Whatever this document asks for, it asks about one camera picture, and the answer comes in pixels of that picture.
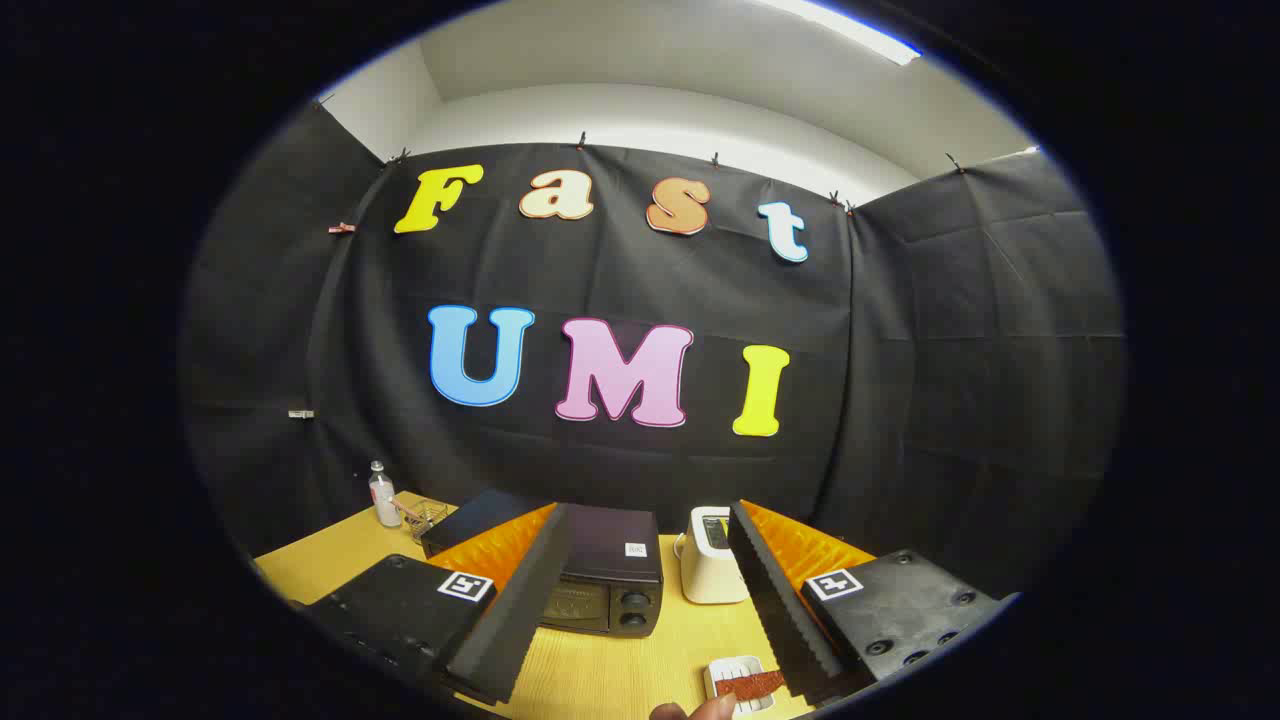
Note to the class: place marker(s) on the small white ribbed plate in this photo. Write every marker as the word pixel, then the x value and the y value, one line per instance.
pixel 728 672

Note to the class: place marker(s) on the clear plastic bottle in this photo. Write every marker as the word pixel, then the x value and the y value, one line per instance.
pixel 385 500

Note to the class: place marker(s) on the pink stick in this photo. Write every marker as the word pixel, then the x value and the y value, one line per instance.
pixel 408 510

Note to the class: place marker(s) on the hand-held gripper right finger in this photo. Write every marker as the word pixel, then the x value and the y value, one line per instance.
pixel 770 600

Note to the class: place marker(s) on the black toaster oven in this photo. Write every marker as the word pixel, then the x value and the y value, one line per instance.
pixel 610 560

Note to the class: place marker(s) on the reddish brown meat slice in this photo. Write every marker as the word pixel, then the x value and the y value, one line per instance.
pixel 752 685

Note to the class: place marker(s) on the white pop-up toaster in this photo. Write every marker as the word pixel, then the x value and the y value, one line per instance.
pixel 708 575

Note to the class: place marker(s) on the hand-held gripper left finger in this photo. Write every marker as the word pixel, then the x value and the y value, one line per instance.
pixel 525 600

